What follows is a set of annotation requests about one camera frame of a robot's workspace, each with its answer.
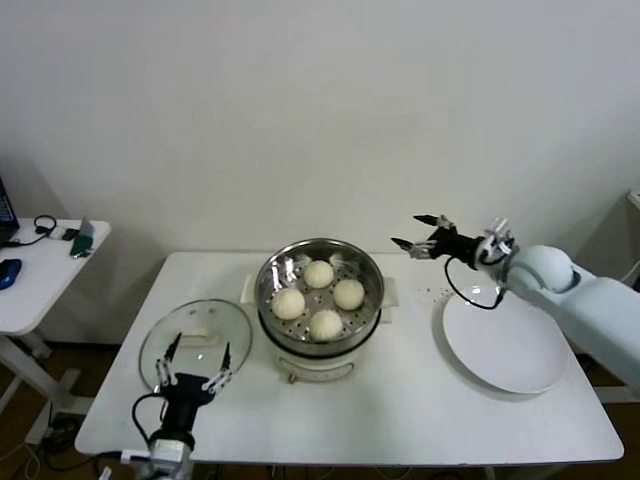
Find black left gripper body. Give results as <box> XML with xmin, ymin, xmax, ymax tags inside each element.
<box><xmin>158</xmin><ymin>372</ymin><xmax>216</xmax><ymax>441</ymax></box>

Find white oval plate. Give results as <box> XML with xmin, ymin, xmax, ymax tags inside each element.
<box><xmin>432</xmin><ymin>285</ymin><xmax>570</xmax><ymax>396</ymax></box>

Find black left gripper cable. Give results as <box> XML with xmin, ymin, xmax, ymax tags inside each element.
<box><xmin>132</xmin><ymin>392</ymin><xmax>169</xmax><ymax>441</ymax></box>

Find white steamed baozi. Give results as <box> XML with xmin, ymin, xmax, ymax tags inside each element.
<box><xmin>303</xmin><ymin>259</ymin><xmax>335</xmax><ymax>290</ymax></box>
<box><xmin>332</xmin><ymin>278</ymin><xmax>366</xmax><ymax>311</ymax></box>
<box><xmin>308</xmin><ymin>309</ymin><xmax>344</xmax><ymax>343</ymax></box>
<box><xmin>271</xmin><ymin>288</ymin><xmax>306</xmax><ymax>321</ymax></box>

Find white side table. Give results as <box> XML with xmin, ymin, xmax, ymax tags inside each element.
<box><xmin>0</xmin><ymin>218</ymin><xmax>112</xmax><ymax>416</ymax></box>

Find black looped cable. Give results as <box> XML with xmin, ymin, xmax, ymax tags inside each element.
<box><xmin>7</xmin><ymin>214</ymin><xmax>56</xmax><ymax>247</ymax></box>

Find dark laptop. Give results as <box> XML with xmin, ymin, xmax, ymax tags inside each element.
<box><xmin>0</xmin><ymin>177</ymin><xmax>21</xmax><ymax>246</ymax></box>

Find scattered brown crumbs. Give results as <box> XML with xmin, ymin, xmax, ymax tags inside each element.
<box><xmin>417</xmin><ymin>285</ymin><xmax>454</xmax><ymax>306</ymax></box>

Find blue computer mouse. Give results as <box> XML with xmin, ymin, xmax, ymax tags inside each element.
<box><xmin>0</xmin><ymin>258</ymin><xmax>24</xmax><ymax>291</ymax></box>

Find round glass pot lid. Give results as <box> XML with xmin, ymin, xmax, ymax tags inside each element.
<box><xmin>138</xmin><ymin>298</ymin><xmax>253</xmax><ymax>399</ymax></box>

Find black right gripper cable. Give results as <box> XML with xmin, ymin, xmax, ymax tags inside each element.
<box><xmin>443</xmin><ymin>257</ymin><xmax>516</xmax><ymax>311</ymax></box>

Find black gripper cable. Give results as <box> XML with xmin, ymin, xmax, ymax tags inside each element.
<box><xmin>443</xmin><ymin>257</ymin><xmax>516</xmax><ymax>311</ymax></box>
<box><xmin>132</xmin><ymin>392</ymin><xmax>169</xmax><ymax>441</ymax></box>

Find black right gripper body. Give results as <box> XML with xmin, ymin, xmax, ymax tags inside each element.
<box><xmin>428</xmin><ymin>226</ymin><xmax>485</xmax><ymax>269</ymax></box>

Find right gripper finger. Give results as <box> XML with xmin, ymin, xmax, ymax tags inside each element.
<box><xmin>390</xmin><ymin>236</ymin><xmax>437</xmax><ymax>260</ymax></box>
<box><xmin>412</xmin><ymin>213</ymin><xmax>457</xmax><ymax>233</ymax></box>

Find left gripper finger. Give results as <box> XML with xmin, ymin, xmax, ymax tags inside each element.
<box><xmin>153</xmin><ymin>332</ymin><xmax>182</xmax><ymax>389</ymax></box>
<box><xmin>203</xmin><ymin>341</ymin><xmax>235</xmax><ymax>394</ymax></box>

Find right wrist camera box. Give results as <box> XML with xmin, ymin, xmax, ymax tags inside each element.
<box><xmin>482</xmin><ymin>217</ymin><xmax>516</xmax><ymax>264</ymax></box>

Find grey floor power strip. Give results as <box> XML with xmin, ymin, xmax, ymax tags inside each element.
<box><xmin>42</xmin><ymin>414</ymin><xmax>84</xmax><ymax>444</ymax></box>

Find stainless steel steamer basket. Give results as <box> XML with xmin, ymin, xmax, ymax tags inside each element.
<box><xmin>254</xmin><ymin>238</ymin><xmax>385</xmax><ymax>359</ymax></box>

